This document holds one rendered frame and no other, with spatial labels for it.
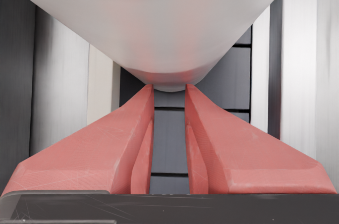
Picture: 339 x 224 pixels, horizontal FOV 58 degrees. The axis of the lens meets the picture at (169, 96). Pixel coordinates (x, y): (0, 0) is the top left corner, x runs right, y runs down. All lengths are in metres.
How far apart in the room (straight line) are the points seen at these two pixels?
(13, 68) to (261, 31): 0.16
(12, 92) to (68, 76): 0.04
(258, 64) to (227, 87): 0.02
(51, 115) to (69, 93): 0.02
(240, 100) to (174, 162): 0.05
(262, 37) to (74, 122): 0.15
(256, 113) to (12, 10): 0.17
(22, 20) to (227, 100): 0.15
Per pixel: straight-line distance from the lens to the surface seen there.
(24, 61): 0.24
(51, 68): 0.25
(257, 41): 0.19
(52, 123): 0.25
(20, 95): 0.24
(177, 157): 0.18
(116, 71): 0.16
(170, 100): 0.18
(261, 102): 0.19
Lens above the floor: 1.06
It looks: 88 degrees down
